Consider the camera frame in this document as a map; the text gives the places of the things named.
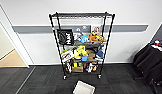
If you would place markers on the black chair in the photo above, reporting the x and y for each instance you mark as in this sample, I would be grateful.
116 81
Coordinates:
150 63

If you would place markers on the blue white plush shark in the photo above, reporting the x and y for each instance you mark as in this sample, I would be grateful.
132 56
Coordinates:
100 55

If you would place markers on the blue plush toy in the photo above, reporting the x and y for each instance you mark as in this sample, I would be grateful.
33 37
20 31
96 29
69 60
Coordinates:
84 38

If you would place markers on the printed red white pack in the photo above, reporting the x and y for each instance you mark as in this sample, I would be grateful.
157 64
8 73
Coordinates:
67 57

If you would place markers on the orange white toy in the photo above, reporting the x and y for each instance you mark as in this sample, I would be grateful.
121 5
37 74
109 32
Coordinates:
91 67

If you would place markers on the orange plush toy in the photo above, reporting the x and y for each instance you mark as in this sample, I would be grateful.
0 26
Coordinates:
94 37

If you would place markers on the pale spotted woven basket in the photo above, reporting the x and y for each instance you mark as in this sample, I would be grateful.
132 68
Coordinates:
83 88

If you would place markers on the yellow plush toy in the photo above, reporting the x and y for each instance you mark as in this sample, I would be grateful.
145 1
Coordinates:
80 52

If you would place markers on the brown plush toy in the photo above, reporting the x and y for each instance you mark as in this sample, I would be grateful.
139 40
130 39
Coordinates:
102 38

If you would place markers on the box with printed faces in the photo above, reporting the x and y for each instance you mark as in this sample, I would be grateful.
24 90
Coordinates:
96 29

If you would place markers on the black white printed pack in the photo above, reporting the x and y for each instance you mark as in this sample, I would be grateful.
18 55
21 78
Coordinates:
68 67

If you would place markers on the brown cardboard box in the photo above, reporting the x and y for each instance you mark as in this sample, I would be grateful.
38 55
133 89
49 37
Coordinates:
77 69

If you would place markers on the black Huel bag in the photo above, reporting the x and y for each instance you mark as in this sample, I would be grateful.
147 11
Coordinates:
65 37

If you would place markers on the blue round cup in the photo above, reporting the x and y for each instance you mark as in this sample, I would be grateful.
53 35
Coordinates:
84 58

